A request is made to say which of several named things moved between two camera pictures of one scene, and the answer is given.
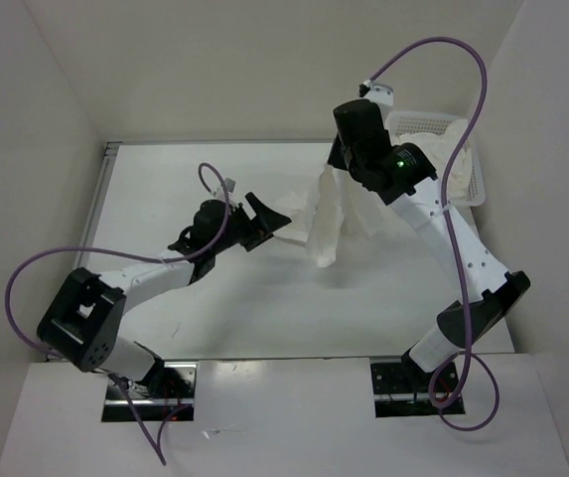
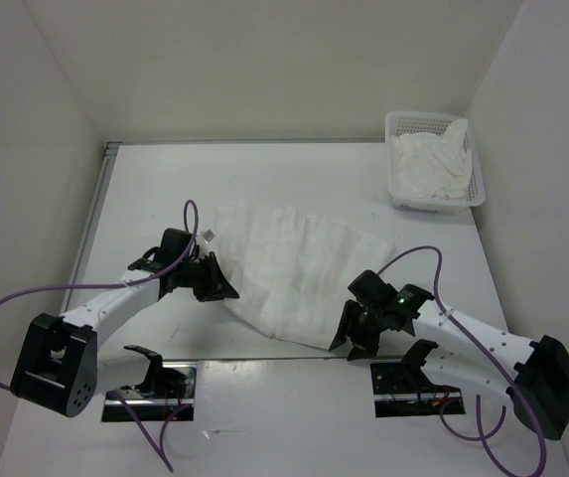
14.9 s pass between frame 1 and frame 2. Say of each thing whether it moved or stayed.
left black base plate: stayed
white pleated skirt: moved
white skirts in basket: stayed
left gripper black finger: moved
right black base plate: stayed
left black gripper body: moved
